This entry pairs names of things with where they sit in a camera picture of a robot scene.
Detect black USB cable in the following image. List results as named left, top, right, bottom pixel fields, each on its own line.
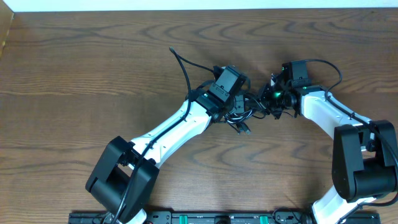
left=223, top=93, right=268, bottom=135

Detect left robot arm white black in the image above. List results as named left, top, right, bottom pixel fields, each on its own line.
left=85, top=90, right=244, bottom=223

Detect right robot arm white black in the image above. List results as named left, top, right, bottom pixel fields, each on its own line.
left=259, top=81, right=397, bottom=223

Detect cardboard box side panel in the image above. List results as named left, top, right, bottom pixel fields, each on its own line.
left=0, top=0, right=14, bottom=55

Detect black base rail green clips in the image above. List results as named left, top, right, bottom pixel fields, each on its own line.
left=68, top=210, right=382, bottom=224

